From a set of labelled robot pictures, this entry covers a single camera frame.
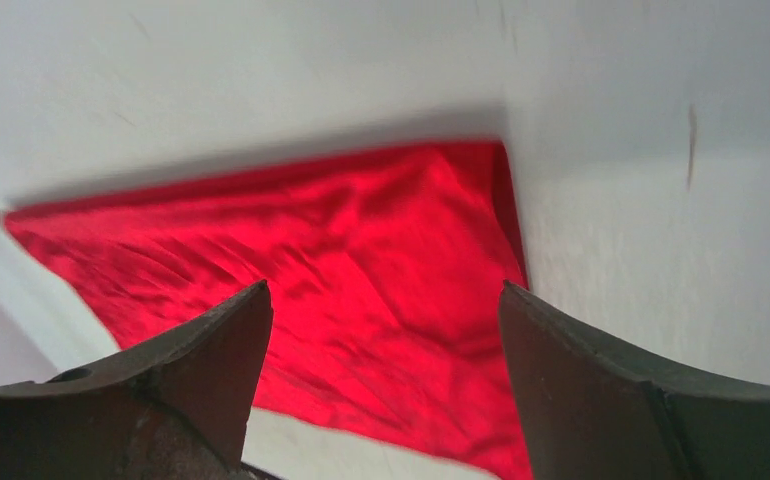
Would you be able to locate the red satin napkin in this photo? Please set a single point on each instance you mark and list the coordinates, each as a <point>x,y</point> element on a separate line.
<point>385,268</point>

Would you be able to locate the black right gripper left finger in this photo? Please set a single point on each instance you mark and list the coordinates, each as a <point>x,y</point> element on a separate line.
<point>175,406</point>

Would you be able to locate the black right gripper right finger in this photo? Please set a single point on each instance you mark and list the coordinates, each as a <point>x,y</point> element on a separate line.
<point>594,406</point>

